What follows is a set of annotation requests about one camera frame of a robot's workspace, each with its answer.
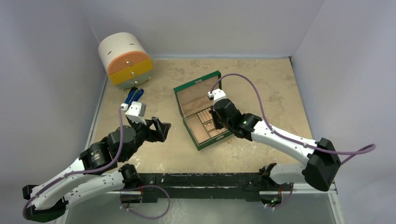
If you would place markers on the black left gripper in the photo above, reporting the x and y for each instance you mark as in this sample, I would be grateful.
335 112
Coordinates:
161 129

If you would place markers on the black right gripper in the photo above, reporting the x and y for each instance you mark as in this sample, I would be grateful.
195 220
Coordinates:
218 116

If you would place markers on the beige removable jewelry tray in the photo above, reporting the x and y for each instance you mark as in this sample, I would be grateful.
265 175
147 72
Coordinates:
206 117

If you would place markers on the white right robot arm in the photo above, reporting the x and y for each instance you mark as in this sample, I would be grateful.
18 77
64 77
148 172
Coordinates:
317 162

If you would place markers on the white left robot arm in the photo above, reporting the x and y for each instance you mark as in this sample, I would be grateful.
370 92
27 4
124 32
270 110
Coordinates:
99 169

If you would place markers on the green jewelry box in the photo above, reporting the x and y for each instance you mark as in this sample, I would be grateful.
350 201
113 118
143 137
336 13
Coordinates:
191 98

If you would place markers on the blue hand tool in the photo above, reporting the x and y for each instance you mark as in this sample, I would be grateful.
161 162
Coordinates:
133 95

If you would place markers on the white round drawer cabinet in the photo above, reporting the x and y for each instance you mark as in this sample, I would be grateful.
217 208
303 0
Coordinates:
126 62

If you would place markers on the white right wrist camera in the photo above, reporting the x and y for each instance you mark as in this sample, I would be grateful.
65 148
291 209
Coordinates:
216 95

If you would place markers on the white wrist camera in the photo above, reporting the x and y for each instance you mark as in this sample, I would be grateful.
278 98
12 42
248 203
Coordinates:
216 95
134 112

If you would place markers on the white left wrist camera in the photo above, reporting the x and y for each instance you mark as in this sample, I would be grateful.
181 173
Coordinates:
134 112

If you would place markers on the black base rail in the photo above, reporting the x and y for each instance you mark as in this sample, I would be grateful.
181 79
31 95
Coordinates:
252 187

